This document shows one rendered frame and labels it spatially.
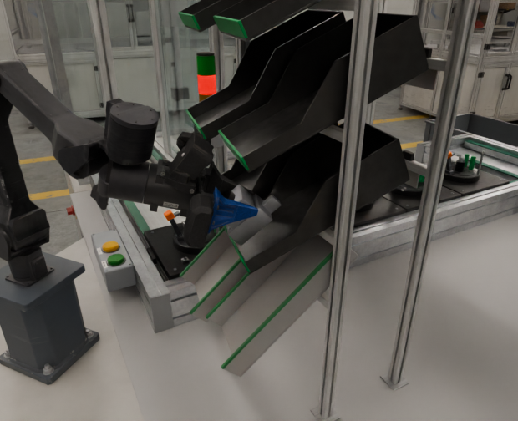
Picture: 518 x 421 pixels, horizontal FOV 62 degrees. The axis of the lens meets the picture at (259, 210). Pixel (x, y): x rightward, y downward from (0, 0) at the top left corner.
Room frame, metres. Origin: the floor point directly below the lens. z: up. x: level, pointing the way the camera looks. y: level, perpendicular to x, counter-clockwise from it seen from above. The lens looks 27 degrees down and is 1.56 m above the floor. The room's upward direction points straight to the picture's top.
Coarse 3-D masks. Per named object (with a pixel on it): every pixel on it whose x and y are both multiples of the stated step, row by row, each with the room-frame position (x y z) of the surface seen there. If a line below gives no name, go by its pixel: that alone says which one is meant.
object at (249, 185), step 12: (300, 144) 0.71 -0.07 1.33; (288, 156) 0.70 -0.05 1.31; (240, 168) 0.81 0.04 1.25; (264, 168) 0.69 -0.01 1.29; (276, 168) 0.69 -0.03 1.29; (240, 180) 0.78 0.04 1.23; (252, 180) 0.76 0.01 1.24; (264, 180) 0.69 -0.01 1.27; (276, 180) 0.69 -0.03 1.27; (264, 192) 0.69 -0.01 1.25
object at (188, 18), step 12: (204, 0) 0.79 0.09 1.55; (216, 0) 0.80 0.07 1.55; (228, 0) 0.67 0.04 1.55; (240, 0) 0.68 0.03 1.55; (180, 12) 0.76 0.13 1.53; (192, 12) 0.78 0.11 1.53; (204, 12) 0.66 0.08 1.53; (216, 12) 0.67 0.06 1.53; (192, 24) 0.69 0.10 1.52; (204, 24) 0.66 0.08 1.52
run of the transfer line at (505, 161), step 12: (420, 144) 1.85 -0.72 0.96; (456, 144) 1.93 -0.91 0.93; (468, 144) 1.92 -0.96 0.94; (480, 144) 1.89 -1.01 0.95; (492, 144) 1.85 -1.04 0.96; (504, 144) 1.85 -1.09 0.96; (420, 156) 1.83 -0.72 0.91; (480, 156) 1.81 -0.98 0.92; (492, 156) 1.80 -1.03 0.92; (504, 156) 1.76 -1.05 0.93; (516, 156) 1.72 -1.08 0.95; (480, 168) 1.62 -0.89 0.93; (492, 168) 1.58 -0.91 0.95; (504, 168) 1.66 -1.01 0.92; (516, 168) 1.66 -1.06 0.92; (516, 180) 1.46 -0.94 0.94; (516, 204) 1.36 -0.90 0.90
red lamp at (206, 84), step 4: (200, 76) 1.20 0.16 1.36; (204, 76) 1.19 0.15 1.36; (208, 76) 1.19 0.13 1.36; (212, 76) 1.20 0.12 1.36; (200, 80) 1.20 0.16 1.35; (204, 80) 1.19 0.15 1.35; (208, 80) 1.19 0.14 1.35; (212, 80) 1.20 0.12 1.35; (200, 84) 1.20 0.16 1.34; (204, 84) 1.19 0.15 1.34; (208, 84) 1.19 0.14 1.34; (212, 84) 1.20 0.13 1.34; (200, 88) 1.20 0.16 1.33; (204, 88) 1.19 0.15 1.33; (208, 88) 1.19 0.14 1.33; (212, 88) 1.20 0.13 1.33; (200, 92) 1.20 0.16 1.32; (204, 92) 1.19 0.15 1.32; (208, 92) 1.19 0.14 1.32; (212, 92) 1.20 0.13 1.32
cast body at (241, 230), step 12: (228, 192) 0.56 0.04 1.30; (240, 192) 0.56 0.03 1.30; (252, 204) 0.56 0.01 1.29; (264, 204) 0.57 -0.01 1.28; (276, 204) 0.57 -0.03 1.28; (264, 216) 0.55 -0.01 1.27; (228, 228) 0.56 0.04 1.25; (240, 228) 0.55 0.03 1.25; (252, 228) 0.55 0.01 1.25; (240, 240) 0.55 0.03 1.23
